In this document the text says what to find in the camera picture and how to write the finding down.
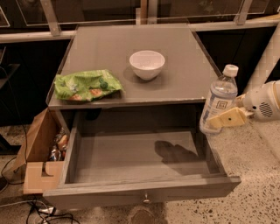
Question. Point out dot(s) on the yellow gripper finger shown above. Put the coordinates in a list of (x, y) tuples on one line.
[(230, 118), (239, 101)]

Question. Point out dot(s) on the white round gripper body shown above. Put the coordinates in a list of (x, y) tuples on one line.
[(259, 102)]

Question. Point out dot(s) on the clear plastic water bottle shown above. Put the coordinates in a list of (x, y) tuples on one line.
[(220, 97)]

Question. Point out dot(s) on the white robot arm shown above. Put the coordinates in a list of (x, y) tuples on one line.
[(277, 96)]

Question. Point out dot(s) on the metal drawer knob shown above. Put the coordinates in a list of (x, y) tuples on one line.
[(146, 200)]

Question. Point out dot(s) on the open grey top drawer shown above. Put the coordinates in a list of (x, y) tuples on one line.
[(115, 160)]

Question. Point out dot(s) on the grey wooden cabinet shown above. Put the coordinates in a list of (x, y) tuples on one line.
[(133, 79)]

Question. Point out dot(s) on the white ceramic bowl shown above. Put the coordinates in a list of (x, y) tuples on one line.
[(146, 64)]

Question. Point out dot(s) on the green snack bag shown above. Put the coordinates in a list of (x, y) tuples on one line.
[(86, 86)]

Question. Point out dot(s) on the snack packets in box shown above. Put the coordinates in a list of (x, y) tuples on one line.
[(58, 149)]

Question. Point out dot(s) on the brown cardboard box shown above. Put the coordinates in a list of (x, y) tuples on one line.
[(40, 174)]

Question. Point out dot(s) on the white cylindrical post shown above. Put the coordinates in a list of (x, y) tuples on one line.
[(266, 64)]

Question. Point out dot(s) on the metal railing frame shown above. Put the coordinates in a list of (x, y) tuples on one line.
[(38, 20)]

